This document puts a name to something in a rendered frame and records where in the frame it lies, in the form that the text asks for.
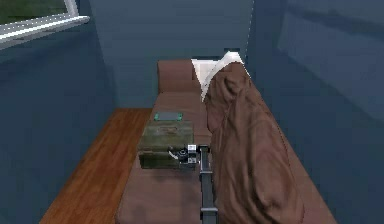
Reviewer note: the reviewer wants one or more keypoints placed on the brown bed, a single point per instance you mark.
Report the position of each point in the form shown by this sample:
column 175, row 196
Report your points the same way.
column 173, row 180

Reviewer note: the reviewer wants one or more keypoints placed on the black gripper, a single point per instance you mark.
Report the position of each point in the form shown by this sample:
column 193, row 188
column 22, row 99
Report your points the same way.
column 182, row 155

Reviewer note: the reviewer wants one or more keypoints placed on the green-edged grey tablet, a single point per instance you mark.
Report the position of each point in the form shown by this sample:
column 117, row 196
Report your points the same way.
column 168, row 116

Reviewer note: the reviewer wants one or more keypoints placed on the white pillow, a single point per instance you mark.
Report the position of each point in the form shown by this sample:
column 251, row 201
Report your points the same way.
column 213, row 68

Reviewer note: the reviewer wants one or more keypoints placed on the green first-aid kit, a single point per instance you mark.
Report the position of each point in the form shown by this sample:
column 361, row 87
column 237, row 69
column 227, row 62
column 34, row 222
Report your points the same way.
column 165, row 142

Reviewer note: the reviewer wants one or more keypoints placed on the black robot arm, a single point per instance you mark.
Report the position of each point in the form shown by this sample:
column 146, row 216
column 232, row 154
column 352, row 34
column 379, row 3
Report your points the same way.
column 206, row 186

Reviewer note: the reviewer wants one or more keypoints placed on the white framed window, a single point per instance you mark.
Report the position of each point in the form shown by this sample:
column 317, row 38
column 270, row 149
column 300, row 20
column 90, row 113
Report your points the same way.
column 33, row 18

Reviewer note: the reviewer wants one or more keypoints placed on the brown blanket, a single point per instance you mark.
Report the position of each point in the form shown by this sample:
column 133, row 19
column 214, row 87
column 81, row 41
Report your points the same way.
column 248, row 150

